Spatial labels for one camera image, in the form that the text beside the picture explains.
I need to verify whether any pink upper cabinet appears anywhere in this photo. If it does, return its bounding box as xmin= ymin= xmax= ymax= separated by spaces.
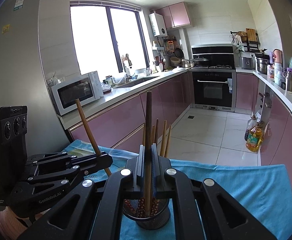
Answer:
xmin=156 ymin=2 xmax=191 ymax=29

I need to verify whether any stainless steel pot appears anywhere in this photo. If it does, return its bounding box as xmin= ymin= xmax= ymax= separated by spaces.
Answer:
xmin=255 ymin=53 xmax=270 ymax=74

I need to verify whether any blue floral tablecloth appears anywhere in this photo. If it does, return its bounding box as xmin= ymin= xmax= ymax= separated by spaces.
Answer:
xmin=63 ymin=140 xmax=292 ymax=239

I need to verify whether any black range hood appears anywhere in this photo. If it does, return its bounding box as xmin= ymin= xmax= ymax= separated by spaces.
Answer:
xmin=191 ymin=44 xmax=235 ymax=69

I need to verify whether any white water heater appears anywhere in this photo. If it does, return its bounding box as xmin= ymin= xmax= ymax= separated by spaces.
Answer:
xmin=149 ymin=12 xmax=167 ymax=37

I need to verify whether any white microwave oven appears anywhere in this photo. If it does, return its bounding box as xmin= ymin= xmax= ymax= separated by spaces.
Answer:
xmin=51 ymin=71 xmax=104 ymax=116

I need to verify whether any black wok with lid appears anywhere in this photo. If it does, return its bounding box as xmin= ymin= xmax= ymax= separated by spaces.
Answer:
xmin=193 ymin=56 xmax=209 ymax=67

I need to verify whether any cooking oil bottle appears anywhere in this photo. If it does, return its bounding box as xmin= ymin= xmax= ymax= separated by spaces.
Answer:
xmin=246 ymin=122 xmax=264 ymax=152

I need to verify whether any bamboo chopstick lone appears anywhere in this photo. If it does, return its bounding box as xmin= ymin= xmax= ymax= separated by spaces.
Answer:
xmin=142 ymin=123 xmax=146 ymax=146

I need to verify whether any black mesh utensil holder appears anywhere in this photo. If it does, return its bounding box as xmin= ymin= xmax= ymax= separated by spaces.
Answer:
xmin=121 ymin=197 xmax=171 ymax=230

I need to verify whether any silver rice cooker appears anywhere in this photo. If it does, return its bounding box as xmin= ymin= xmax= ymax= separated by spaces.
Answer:
xmin=239 ymin=57 xmax=255 ymax=70

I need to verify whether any black built-in oven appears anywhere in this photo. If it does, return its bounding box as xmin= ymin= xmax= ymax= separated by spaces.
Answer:
xmin=191 ymin=69 xmax=236 ymax=112

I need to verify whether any silver refrigerator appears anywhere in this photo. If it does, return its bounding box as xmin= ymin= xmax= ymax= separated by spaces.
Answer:
xmin=0 ymin=0 xmax=70 ymax=155

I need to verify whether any bamboo chopstick red end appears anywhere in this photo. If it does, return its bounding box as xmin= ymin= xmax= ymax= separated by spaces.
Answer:
xmin=159 ymin=120 xmax=167 ymax=157
xmin=151 ymin=125 xmax=156 ymax=144
xmin=164 ymin=125 xmax=171 ymax=158
xmin=144 ymin=91 xmax=152 ymax=217
xmin=153 ymin=118 xmax=159 ymax=145
xmin=74 ymin=99 xmax=112 ymax=177

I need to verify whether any black left camera box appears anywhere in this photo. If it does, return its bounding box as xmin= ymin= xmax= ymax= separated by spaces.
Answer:
xmin=0 ymin=106 xmax=27 ymax=184

